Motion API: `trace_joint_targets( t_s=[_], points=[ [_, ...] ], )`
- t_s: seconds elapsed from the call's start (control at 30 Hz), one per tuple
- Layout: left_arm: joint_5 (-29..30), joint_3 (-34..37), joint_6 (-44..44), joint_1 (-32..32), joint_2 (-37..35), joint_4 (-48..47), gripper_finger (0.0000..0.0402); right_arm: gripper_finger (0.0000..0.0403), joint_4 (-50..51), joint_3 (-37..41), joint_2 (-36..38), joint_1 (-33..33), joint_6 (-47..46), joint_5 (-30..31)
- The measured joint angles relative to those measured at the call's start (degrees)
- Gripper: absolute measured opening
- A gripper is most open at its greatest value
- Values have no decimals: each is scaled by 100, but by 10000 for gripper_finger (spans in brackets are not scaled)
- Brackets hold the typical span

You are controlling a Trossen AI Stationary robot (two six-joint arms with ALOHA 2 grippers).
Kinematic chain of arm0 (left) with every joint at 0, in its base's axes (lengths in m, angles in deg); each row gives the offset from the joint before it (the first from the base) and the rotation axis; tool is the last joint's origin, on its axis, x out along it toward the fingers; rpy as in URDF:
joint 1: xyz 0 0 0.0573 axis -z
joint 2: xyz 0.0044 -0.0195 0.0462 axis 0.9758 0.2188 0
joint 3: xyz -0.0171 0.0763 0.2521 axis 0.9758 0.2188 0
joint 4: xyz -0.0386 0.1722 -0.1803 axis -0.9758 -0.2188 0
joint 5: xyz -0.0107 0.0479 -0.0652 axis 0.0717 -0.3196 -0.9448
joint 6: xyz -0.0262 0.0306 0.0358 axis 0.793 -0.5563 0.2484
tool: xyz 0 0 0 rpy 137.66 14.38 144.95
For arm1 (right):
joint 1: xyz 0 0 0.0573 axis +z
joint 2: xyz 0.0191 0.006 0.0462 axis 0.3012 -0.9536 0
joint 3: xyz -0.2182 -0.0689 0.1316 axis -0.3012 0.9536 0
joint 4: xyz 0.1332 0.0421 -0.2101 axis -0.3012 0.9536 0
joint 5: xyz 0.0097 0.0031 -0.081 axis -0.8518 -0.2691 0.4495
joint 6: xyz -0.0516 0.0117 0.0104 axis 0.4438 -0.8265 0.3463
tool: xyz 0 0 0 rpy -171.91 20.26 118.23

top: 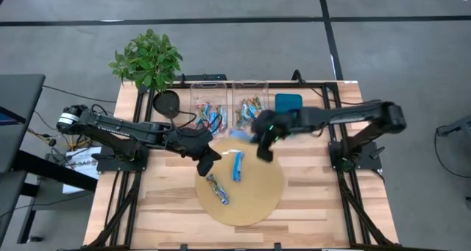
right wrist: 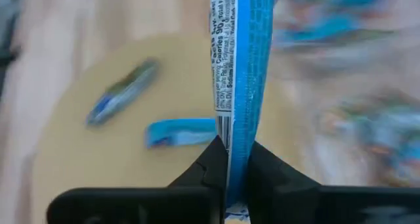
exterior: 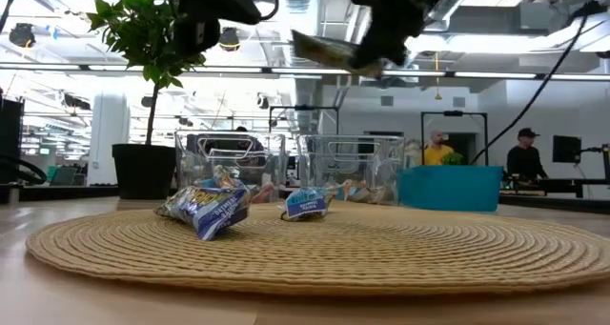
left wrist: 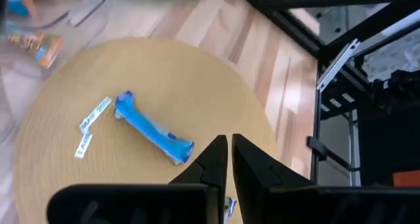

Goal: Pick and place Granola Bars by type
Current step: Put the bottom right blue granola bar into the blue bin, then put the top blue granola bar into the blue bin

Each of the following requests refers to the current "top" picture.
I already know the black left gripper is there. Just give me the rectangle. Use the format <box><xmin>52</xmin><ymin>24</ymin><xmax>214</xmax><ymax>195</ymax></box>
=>
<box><xmin>169</xmin><ymin>127</ymin><xmax>223</xmax><ymax>177</ymax></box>

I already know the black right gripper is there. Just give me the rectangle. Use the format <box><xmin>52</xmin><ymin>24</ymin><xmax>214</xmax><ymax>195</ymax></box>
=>
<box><xmin>250</xmin><ymin>110</ymin><xmax>294</xmax><ymax>163</ymax></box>

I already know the light blue granola bar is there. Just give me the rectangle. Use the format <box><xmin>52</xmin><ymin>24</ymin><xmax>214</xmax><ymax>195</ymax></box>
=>
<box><xmin>229</xmin><ymin>129</ymin><xmax>255</xmax><ymax>142</ymax></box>
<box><xmin>232</xmin><ymin>151</ymin><xmax>245</xmax><ymax>183</ymax></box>

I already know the purple yellow granola bar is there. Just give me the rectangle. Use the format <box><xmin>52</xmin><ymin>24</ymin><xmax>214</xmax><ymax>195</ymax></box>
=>
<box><xmin>205</xmin><ymin>174</ymin><xmax>230</xmax><ymax>206</ymax></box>

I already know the green red Chewy granola bar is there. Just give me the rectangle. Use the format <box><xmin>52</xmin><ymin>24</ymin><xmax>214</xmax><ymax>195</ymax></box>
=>
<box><xmin>218</xmin><ymin>105</ymin><xmax>227</xmax><ymax>132</ymax></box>

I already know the teal plastic bin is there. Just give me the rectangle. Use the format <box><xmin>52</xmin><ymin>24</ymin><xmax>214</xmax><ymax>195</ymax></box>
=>
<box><xmin>274</xmin><ymin>93</ymin><xmax>304</xmax><ymax>116</ymax></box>

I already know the clear plastic bin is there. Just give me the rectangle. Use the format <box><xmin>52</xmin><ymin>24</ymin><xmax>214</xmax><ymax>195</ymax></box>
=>
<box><xmin>188</xmin><ymin>81</ymin><xmax>229</xmax><ymax>138</ymax></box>
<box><xmin>231</xmin><ymin>79</ymin><xmax>273</xmax><ymax>135</ymax></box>

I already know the black power strip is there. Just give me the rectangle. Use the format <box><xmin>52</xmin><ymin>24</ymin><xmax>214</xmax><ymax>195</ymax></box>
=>
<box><xmin>180</xmin><ymin>73</ymin><xmax>228</xmax><ymax>82</ymax></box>

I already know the green plant in black pot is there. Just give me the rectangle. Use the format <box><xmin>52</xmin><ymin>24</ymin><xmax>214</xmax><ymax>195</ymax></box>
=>
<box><xmin>107</xmin><ymin>28</ymin><xmax>184</xmax><ymax>120</ymax></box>

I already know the white paper sheet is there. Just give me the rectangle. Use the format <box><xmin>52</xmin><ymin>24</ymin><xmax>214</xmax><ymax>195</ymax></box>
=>
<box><xmin>62</xmin><ymin>146</ymin><xmax>103</xmax><ymax>195</ymax></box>

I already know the black desk beam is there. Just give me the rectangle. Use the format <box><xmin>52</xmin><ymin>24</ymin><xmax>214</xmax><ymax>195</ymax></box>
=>
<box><xmin>13</xmin><ymin>149</ymin><xmax>99</xmax><ymax>193</ymax></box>

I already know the black desk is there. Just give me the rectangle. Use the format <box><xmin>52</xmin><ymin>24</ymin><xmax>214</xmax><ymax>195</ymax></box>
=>
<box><xmin>0</xmin><ymin>73</ymin><xmax>46</xmax><ymax>174</ymax></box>

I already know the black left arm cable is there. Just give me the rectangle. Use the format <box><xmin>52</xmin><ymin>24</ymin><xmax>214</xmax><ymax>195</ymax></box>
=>
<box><xmin>171</xmin><ymin>110</ymin><xmax>226</xmax><ymax>134</ymax></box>

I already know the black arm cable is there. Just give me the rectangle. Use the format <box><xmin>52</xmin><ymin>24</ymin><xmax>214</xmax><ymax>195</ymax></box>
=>
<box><xmin>171</xmin><ymin>110</ymin><xmax>226</xmax><ymax>134</ymax></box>
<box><xmin>292</xmin><ymin>69</ymin><xmax>369</xmax><ymax>107</ymax></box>

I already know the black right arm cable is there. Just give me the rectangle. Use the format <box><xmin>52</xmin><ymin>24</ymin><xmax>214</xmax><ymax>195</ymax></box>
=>
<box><xmin>292</xmin><ymin>69</ymin><xmax>369</xmax><ymax>107</ymax></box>

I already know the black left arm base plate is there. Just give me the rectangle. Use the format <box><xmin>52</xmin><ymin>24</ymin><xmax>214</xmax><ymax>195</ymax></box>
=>
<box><xmin>91</xmin><ymin>147</ymin><xmax>150</xmax><ymax>173</ymax></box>

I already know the black aluminium table frame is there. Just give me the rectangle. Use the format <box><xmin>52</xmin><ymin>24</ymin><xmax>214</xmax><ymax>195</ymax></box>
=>
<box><xmin>86</xmin><ymin>79</ymin><xmax>397</xmax><ymax>251</ymax></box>

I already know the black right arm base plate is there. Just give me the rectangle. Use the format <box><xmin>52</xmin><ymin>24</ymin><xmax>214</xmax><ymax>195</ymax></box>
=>
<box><xmin>328</xmin><ymin>140</ymin><xmax>383</xmax><ymax>171</ymax></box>

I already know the yellow cable bundle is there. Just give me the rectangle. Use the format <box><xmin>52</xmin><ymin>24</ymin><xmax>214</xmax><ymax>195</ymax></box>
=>
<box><xmin>27</xmin><ymin>127</ymin><xmax>93</xmax><ymax>151</ymax></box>

